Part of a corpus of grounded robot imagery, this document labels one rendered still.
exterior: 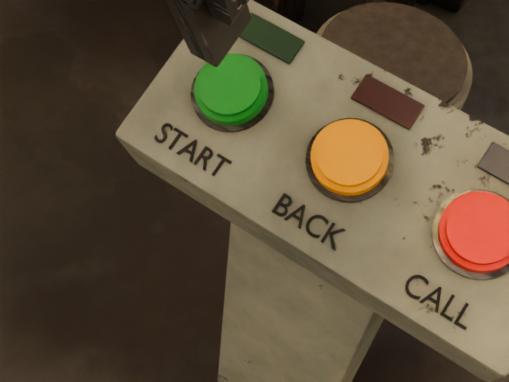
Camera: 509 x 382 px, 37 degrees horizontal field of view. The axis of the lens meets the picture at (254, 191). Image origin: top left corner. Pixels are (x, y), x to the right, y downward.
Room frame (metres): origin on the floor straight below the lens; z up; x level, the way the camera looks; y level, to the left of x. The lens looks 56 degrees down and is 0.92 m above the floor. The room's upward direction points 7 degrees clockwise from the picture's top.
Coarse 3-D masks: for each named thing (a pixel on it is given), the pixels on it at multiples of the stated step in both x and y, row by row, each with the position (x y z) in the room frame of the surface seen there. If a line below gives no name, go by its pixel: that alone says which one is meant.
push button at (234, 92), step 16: (208, 64) 0.28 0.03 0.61; (224, 64) 0.28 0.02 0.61; (240, 64) 0.28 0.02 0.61; (256, 64) 0.29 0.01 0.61; (208, 80) 0.27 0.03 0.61; (224, 80) 0.27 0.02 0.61; (240, 80) 0.27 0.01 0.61; (256, 80) 0.27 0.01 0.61; (208, 96) 0.27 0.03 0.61; (224, 96) 0.27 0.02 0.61; (240, 96) 0.27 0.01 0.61; (256, 96) 0.27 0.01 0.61; (208, 112) 0.26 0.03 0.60; (224, 112) 0.26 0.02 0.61; (240, 112) 0.26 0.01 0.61; (256, 112) 0.26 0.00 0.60
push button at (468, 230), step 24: (480, 192) 0.22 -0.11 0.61; (456, 216) 0.21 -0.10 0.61; (480, 216) 0.21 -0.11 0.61; (504, 216) 0.21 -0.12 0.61; (456, 240) 0.20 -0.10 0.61; (480, 240) 0.20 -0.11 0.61; (504, 240) 0.20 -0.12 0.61; (456, 264) 0.19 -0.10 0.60; (480, 264) 0.19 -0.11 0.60; (504, 264) 0.19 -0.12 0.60
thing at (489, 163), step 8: (496, 144) 0.25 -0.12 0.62; (488, 152) 0.24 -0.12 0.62; (496, 152) 0.24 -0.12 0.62; (504, 152) 0.24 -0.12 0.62; (488, 160) 0.24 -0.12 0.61; (496, 160) 0.24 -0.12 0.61; (504, 160) 0.24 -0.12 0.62; (480, 168) 0.24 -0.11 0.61; (488, 168) 0.24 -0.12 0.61; (496, 168) 0.24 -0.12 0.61; (504, 168) 0.24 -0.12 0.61; (496, 176) 0.23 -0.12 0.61; (504, 176) 0.23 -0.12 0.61
